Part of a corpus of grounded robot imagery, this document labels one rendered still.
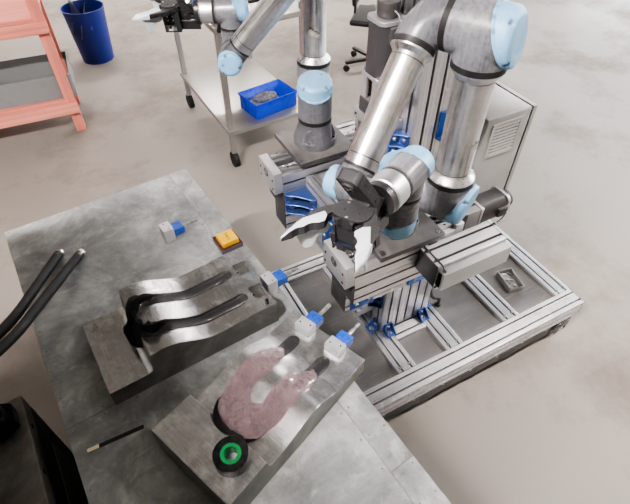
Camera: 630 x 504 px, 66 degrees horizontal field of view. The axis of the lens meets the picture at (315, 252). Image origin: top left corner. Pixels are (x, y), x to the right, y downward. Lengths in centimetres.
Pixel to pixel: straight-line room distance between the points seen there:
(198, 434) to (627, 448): 184
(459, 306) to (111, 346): 154
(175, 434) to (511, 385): 164
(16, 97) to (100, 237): 236
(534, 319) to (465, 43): 159
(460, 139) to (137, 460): 108
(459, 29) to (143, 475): 121
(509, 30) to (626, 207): 272
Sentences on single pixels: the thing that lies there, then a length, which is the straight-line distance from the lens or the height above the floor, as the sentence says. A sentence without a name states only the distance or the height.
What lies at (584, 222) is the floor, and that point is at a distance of 341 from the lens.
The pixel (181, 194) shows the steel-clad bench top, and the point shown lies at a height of 80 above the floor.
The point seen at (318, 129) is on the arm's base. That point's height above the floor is 112.
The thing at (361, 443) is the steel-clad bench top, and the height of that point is 80.
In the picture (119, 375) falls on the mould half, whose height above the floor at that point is 86.
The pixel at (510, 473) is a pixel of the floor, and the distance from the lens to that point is 227.
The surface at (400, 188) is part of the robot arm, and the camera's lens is 90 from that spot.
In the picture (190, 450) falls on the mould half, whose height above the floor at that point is 91.
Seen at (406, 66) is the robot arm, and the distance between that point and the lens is 108.
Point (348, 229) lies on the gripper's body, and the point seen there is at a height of 144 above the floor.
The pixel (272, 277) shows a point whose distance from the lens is 154.
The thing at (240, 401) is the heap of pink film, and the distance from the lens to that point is 127.
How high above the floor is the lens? 201
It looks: 46 degrees down
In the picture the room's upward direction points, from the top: straight up
